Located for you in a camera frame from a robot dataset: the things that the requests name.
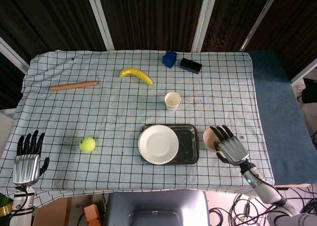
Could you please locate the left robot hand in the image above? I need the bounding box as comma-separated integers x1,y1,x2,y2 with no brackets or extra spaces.
12,129,50,187

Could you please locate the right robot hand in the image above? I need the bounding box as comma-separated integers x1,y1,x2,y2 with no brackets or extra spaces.
210,125,250,166

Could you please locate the beige bowl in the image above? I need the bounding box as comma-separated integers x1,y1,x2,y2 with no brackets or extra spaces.
203,127,223,153

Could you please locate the white paper plate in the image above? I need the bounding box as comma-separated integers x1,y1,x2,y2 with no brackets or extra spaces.
138,124,179,165

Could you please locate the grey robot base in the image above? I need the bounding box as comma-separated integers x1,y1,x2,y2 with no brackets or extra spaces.
105,190,211,226

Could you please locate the metal tray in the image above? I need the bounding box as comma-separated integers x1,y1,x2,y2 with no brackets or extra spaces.
140,123,200,165

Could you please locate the white paper cup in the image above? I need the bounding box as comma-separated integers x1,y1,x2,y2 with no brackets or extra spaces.
164,92,181,112

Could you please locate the green yellow tape roll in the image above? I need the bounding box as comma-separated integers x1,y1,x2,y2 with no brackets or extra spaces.
0,193,13,218

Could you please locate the brown cardboard box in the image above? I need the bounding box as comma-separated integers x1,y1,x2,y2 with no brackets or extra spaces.
33,197,72,226

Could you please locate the yellow tennis ball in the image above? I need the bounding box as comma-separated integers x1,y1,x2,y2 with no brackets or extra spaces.
79,136,96,154

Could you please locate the orange plastic object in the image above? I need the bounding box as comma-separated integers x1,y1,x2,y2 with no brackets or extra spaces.
83,204,103,226

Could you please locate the checkered tablecloth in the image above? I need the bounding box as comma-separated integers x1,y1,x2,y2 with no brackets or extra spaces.
0,49,274,207

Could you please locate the black rectangular box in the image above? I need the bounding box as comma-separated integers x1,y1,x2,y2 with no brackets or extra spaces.
179,57,203,75

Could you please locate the brown wooden rolling pin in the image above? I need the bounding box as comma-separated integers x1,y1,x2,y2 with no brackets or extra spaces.
50,80,100,92

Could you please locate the black fabric object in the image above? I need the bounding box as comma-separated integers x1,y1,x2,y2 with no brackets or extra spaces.
302,78,317,104

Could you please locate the blue toy block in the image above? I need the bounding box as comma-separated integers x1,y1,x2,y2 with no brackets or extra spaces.
162,51,177,69

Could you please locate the yellow banana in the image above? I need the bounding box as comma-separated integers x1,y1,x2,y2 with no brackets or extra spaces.
119,67,154,86

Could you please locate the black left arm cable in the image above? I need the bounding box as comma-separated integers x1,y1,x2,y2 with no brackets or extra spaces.
13,186,29,216

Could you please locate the black floor cable tangle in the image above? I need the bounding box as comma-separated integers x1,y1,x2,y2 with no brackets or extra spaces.
209,186,317,226

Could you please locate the white partition frame post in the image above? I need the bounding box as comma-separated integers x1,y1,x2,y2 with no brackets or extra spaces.
192,0,219,53
85,0,114,51
0,37,30,74
291,59,317,85
239,0,282,51

